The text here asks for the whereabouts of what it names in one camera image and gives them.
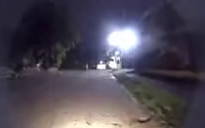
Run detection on dark tree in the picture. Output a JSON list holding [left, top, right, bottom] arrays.
[[133, 0, 205, 74]]

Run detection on grass strip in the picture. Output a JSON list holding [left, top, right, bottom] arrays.
[[114, 71, 191, 128]]

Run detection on row of trees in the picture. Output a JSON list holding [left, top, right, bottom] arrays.
[[6, 3, 91, 72]]

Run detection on grey asphalt road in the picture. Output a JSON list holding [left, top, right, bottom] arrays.
[[0, 68, 168, 128]]

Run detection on street lamp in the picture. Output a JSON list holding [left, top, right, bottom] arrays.
[[107, 28, 139, 69]]

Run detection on stone on road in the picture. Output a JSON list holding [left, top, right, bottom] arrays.
[[137, 115, 152, 123]]

